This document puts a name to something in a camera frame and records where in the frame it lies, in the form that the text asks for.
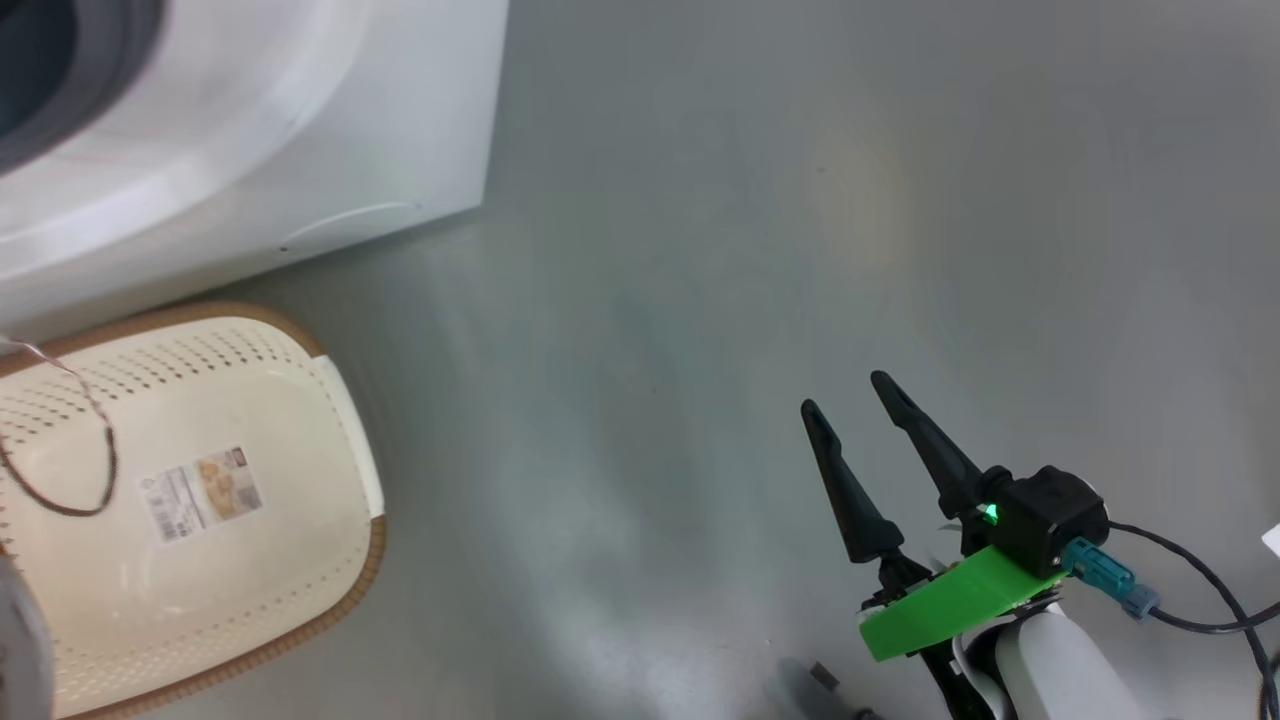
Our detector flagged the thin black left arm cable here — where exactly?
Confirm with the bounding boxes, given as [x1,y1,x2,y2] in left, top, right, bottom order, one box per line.
[0,335,119,518]

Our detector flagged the white front-load washing machine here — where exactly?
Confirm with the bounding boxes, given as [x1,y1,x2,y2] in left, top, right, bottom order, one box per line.
[0,0,511,336]

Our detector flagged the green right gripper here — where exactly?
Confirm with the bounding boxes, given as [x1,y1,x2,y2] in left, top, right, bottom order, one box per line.
[800,371,1066,720]

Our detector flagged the round white filter cover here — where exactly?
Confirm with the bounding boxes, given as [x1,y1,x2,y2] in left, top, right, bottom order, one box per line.
[280,200,421,251]

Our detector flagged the paper basket product sticker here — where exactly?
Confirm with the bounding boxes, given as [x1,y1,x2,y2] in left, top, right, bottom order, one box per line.
[138,446,264,544]

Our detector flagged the cream perforated laundry basket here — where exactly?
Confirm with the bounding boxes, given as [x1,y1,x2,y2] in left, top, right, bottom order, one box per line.
[0,302,388,720]

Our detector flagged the black right camera cable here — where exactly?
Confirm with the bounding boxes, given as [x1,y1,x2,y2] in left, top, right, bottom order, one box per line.
[1105,520,1280,720]

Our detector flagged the grey rubber door gasket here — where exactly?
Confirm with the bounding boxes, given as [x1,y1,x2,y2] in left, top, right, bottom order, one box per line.
[0,0,166,176]

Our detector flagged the teal right cable connector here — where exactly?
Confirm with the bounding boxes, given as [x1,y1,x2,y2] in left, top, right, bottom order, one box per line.
[1062,538,1161,618]

